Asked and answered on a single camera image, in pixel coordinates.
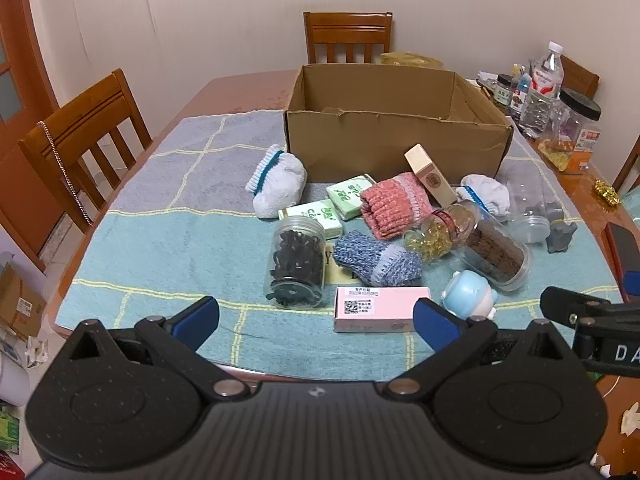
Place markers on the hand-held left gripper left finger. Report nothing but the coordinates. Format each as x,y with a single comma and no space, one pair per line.
192,322

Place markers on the light blue round figurine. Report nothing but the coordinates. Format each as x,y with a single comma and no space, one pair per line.
467,292

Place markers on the blue knitted sock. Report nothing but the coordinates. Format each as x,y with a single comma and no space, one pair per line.
370,257

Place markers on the small glass jar dark lid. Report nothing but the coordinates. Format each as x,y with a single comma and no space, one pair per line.
502,91

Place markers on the clear jar of yellow capsules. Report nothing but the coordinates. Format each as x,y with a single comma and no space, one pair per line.
435,240

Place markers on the blue checked towel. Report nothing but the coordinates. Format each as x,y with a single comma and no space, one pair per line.
165,240

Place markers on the pink knitted sock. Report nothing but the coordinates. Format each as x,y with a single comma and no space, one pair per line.
395,205

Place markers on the clear jar with black lid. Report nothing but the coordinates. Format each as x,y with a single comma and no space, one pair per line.
577,120

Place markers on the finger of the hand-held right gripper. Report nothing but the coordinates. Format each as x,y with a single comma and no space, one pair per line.
632,287
570,305

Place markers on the gold ornament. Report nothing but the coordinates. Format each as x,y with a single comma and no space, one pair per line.
607,194

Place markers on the grey animal toy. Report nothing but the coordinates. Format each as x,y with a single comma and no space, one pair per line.
560,237

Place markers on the small blue bottle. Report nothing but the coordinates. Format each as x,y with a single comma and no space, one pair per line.
520,97

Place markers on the beige tall box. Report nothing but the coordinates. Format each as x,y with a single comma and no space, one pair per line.
432,177

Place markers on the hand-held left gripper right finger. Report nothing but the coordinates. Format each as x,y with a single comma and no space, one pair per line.
435,325

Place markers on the brown cardboard box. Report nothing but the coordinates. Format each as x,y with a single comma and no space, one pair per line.
380,145

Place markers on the clear plastic jar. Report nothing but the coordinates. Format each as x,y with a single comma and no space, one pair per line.
525,195

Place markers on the clear jar of black pieces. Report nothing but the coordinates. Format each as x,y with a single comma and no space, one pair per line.
295,260

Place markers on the golden tissue box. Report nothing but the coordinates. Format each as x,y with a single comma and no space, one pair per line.
410,60

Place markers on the small cardboard box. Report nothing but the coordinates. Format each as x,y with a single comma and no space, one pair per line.
20,305

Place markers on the clear jar of brown pieces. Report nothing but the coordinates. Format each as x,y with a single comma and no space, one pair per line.
500,255

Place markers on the white papers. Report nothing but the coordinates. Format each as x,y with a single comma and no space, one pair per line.
485,80

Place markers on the yellow blister packets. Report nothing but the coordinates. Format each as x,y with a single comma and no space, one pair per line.
555,156

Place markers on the clear water bottle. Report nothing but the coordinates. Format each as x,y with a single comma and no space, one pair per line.
542,90

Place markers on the white sock with blue stripe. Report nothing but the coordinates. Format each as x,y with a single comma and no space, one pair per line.
280,185
487,195

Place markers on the wooden door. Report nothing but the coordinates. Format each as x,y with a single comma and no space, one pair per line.
15,60

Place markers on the pink box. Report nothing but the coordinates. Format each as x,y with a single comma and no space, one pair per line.
380,310

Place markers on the small green box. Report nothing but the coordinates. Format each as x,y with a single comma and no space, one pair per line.
347,196
315,215

